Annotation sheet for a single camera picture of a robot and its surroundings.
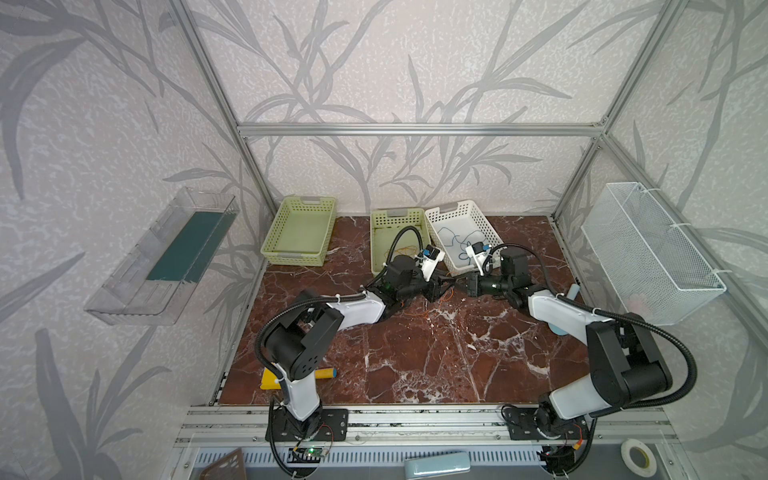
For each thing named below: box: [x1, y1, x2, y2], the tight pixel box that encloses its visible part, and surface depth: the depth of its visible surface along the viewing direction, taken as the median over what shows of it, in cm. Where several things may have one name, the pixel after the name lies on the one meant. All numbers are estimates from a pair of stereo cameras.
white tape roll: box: [620, 438, 657, 478], surface depth 70 cm
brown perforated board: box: [200, 447, 247, 480], surface depth 69 cm
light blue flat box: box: [404, 452, 471, 480], surface depth 66 cm
